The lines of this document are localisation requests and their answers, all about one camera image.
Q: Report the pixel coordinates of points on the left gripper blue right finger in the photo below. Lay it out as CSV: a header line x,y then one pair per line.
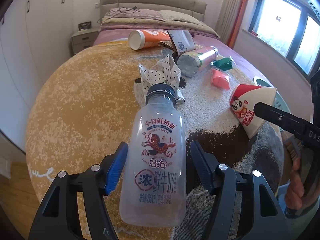
x,y
260,216

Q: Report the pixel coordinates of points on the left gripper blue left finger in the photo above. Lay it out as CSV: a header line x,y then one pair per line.
x,y
58,216

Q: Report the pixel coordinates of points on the red white panda paper bag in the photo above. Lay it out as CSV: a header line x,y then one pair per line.
x,y
242,102

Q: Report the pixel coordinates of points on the clear plastic milk bottle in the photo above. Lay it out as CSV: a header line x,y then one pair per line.
x,y
153,191

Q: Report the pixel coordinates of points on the pink foam block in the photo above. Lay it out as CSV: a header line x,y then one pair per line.
x,y
220,79

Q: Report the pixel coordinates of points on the pink green drink bottle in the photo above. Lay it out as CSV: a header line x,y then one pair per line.
x,y
190,62

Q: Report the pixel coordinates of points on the orange paper cup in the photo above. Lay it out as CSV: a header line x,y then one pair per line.
x,y
140,39

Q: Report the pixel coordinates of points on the right hand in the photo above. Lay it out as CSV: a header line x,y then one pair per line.
x,y
294,197

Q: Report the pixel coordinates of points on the light green plastic basket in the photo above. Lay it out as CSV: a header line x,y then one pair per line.
x,y
277,99

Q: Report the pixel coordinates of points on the dark framed window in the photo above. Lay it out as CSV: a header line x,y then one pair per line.
x,y
291,29

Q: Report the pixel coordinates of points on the green crumpled wrapper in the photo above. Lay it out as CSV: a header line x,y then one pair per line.
x,y
224,64

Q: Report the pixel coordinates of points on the round plush cartoon rug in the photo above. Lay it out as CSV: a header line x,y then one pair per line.
x,y
87,108

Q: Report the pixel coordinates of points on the brown printed paper bag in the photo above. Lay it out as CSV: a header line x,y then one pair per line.
x,y
180,41

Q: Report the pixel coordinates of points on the orange beige curtain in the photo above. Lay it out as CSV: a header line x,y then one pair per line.
x,y
229,20

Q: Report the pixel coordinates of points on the beige bedside table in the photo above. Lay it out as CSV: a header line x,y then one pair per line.
x,y
84,39

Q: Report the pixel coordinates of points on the cream pillow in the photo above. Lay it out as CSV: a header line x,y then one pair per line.
x,y
178,16

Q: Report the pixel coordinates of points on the white wardrobe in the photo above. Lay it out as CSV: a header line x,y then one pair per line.
x,y
35,41

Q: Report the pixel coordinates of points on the black item on nightstand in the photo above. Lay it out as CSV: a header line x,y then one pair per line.
x,y
84,25

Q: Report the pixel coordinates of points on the beige padded headboard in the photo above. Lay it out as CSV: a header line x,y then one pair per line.
x,y
194,8

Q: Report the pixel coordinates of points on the bed with purple cover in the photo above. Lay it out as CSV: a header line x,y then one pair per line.
x,y
203,35

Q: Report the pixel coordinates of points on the purple pillow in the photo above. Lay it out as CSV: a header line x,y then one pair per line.
x,y
124,12

